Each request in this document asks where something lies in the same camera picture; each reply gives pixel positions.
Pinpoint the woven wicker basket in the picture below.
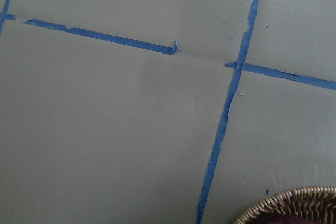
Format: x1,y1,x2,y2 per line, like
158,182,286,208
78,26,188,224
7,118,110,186
234,186,335,223

